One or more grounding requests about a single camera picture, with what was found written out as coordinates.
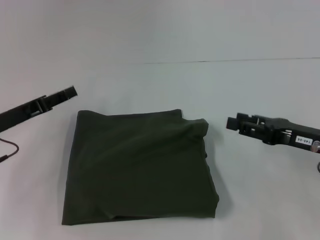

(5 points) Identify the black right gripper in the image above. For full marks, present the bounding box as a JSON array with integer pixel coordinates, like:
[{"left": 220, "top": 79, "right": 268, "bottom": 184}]
[{"left": 225, "top": 112, "right": 320, "bottom": 154}]

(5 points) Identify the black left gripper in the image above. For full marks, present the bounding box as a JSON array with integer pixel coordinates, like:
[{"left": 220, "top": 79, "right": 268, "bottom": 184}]
[{"left": 0, "top": 85, "right": 79, "bottom": 134}]

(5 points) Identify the dark green FREE t-shirt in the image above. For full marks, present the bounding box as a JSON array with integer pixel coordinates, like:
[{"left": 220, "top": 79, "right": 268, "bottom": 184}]
[{"left": 61, "top": 108, "right": 221, "bottom": 219}]

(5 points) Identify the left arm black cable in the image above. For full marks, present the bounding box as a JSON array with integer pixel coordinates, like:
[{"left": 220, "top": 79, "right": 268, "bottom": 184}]
[{"left": 0, "top": 137, "right": 20, "bottom": 164}]

